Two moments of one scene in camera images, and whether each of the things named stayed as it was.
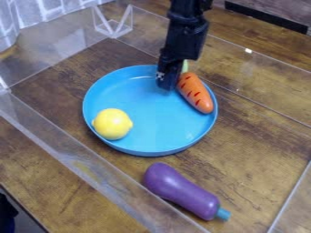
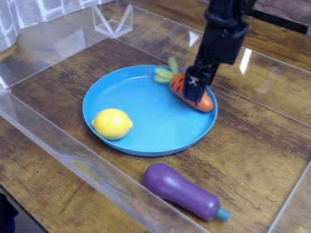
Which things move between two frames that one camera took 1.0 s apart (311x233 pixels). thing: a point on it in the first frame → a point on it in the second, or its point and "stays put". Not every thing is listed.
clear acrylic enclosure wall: x=59 y=187 stays put
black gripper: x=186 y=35 → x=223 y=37
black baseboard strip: x=266 y=17 stays put
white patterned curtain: x=20 y=14 stays put
